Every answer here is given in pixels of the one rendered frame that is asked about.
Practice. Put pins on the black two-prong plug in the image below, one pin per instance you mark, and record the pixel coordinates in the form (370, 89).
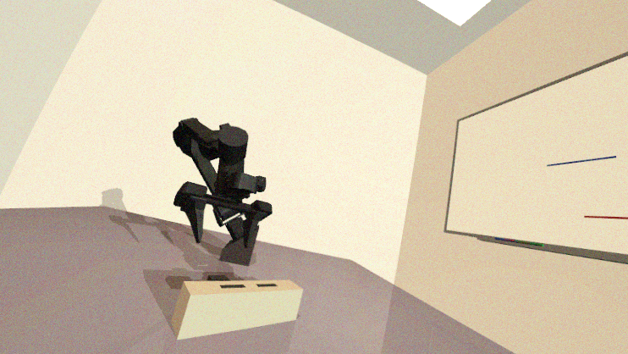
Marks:
(217, 278)

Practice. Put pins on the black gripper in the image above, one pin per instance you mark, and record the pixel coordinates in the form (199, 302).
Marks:
(192, 198)

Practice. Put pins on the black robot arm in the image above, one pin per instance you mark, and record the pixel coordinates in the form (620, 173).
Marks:
(229, 144)

